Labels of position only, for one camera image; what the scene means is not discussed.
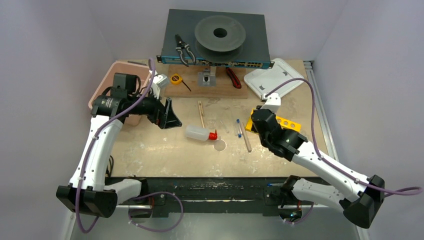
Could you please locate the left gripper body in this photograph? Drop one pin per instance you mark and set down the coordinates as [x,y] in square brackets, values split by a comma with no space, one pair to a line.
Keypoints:
[149,106]

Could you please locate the test tube blue cap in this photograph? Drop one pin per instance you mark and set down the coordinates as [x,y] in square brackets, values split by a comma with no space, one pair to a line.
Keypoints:
[238,128]

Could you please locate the yellow test tube rack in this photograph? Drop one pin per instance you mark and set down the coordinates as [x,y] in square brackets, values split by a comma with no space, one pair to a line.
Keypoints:
[283,122]

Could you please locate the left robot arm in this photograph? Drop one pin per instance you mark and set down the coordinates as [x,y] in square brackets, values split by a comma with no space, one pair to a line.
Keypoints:
[87,192]

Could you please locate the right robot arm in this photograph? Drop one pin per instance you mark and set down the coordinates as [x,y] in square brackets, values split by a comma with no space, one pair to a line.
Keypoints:
[347,191]

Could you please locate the white squeeze bottle red cap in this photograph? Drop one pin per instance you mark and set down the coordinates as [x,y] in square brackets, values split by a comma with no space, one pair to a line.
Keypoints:
[200,133]

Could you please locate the wooden stick left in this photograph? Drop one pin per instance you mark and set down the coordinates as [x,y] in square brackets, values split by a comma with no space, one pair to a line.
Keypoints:
[201,113]

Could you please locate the pink plastic bin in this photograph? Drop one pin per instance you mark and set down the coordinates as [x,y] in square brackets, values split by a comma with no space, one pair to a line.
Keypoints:
[109,79]

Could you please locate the yellow tape measure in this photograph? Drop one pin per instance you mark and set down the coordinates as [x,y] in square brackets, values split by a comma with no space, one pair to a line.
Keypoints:
[176,79]

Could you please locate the wooden board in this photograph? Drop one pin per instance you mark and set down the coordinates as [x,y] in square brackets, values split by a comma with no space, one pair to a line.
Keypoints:
[223,89]

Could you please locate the small glass beaker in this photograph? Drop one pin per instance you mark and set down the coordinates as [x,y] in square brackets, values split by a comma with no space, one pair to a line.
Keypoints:
[211,121]

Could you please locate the clear petri dish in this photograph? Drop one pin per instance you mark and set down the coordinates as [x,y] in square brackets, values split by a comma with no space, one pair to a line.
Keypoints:
[219,145]

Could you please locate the red utility knife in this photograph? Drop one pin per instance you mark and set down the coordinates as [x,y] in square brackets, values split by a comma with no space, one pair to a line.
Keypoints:
[233,77]

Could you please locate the white plastic lid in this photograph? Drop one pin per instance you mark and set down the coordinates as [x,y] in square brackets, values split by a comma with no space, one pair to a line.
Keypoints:
[262,81]

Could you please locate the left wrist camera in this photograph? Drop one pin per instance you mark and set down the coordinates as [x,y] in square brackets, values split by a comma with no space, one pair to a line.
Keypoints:
[160,81]

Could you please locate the grey metal bracket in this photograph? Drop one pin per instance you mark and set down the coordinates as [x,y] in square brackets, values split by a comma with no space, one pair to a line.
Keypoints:
[207,77]

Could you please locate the black wire stripper pliers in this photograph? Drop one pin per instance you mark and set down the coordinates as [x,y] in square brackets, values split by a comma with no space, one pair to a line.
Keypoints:
[182,46]

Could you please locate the grey cable spool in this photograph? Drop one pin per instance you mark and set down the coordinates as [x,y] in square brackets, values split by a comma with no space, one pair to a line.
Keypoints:
[219,38]

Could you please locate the grey network switch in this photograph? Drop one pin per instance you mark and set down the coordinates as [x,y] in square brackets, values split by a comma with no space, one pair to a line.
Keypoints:
[255,53]

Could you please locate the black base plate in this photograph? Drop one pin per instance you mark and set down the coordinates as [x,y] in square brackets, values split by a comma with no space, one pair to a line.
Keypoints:
[218,195]

